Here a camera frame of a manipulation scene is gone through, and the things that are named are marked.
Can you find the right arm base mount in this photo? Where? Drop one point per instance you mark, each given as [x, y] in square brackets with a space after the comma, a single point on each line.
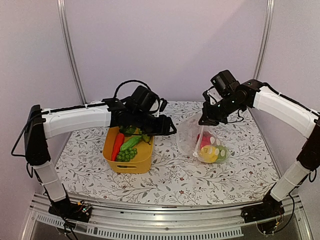
[268, 214]

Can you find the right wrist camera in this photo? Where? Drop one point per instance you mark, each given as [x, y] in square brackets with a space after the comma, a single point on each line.
[209, 96]

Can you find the yellow toy apple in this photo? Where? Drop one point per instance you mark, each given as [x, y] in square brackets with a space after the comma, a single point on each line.
[209, 153]

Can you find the green toy bitter gourd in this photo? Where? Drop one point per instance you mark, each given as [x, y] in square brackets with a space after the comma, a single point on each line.
[130, 143]

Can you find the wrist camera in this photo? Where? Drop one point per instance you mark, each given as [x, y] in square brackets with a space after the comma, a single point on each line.
[162, 105]
[209, 96]

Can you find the floral white table mat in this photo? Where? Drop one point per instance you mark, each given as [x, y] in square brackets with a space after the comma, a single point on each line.
[174, 178]

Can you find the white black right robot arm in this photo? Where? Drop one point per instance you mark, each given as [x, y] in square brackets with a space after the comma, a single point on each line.
[258, 95]

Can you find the green toy apple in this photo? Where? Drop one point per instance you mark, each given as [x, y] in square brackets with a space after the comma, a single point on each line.
[223, 153]

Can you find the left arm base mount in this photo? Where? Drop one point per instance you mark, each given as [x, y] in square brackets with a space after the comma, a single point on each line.
[68, 210]

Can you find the green toy leafy vegetable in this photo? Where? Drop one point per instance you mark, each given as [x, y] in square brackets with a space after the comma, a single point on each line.
[127, 130]

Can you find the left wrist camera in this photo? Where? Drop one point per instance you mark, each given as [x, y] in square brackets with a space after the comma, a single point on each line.
[162, 105]

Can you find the clear polka dot zip bag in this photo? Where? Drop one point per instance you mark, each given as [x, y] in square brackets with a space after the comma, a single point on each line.
[189, 136]

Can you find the yellow plastic basket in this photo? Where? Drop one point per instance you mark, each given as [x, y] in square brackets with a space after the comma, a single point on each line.
[140, 164]

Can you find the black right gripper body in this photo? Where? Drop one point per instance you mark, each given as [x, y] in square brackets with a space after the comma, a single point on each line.
[226, 107]

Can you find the green toy grapes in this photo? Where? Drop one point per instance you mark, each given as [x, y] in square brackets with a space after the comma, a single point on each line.
[126, 156]

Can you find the red toy apple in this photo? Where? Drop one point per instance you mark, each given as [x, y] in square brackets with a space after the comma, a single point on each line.
[206, 140]

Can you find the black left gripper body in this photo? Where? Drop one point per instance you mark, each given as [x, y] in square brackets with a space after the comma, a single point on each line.
[149, 127]

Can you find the aluminium frame post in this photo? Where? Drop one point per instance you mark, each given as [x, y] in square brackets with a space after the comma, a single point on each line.
[62, 12]
[265, 38]

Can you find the orange toy carrot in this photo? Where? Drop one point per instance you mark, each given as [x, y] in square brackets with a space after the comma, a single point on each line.
[118, 142]

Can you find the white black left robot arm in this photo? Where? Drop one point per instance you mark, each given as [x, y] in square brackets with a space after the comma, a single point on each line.
[43, 124]

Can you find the right aluminium frame post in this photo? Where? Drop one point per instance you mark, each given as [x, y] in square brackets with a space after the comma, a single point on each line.
[265, 38]

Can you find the left aluminium frame post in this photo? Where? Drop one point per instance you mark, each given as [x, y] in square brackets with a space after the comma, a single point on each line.
[62, 12]

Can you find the aluminium front rail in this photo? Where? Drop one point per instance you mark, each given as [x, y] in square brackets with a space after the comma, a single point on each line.
[117, 220]

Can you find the green toy pear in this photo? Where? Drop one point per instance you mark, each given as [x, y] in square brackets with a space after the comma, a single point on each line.
[146, 139]

